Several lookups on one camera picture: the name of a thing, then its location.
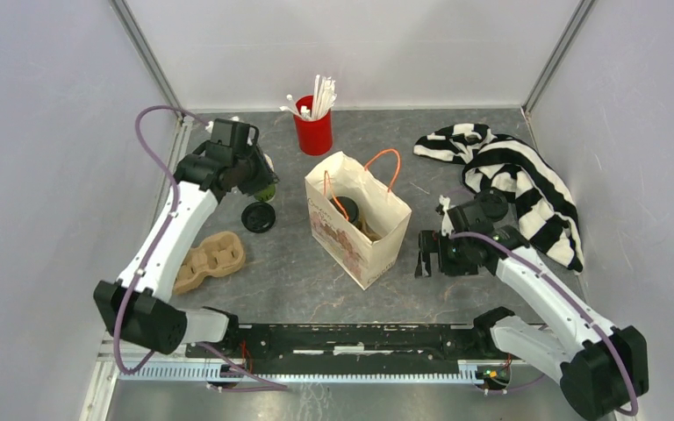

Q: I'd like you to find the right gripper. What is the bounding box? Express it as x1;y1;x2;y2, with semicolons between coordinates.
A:
413;229;477;277

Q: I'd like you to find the black plastic cup lid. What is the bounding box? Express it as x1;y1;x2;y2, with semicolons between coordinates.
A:
475;188;509;222

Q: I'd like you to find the brown paper takeout bag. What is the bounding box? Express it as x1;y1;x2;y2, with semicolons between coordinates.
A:
305;148;412;289

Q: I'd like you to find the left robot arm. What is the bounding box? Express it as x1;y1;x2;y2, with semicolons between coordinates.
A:
93;118;277;358

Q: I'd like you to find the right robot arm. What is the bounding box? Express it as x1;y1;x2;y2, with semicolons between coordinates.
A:
415;196;649;420

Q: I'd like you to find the stack of paper cups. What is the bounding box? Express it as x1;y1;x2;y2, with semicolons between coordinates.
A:
254;154;276;203

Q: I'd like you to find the stack of black lids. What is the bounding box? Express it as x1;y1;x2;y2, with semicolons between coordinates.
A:
240;202;276;234

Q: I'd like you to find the red cup holder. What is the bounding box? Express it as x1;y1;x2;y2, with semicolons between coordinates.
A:
293;111;333;156

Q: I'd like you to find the cardboard cup carrier tray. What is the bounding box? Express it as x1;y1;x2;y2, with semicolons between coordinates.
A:
173;231;246;296

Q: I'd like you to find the black white striped cloth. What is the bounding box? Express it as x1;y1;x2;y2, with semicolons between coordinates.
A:
412;123;584;274

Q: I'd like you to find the white wrapped straws bundle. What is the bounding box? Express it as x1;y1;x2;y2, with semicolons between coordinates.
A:
279;75;337;122

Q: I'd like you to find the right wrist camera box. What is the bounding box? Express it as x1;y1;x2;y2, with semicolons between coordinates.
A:
436;195;454;237

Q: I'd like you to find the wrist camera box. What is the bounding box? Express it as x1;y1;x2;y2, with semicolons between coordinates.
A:
436;195;454;237
230;116;259;146

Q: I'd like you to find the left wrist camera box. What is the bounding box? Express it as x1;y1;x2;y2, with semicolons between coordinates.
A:
230;116;259;146

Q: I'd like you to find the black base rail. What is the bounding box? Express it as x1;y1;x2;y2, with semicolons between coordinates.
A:
215;324;517;376

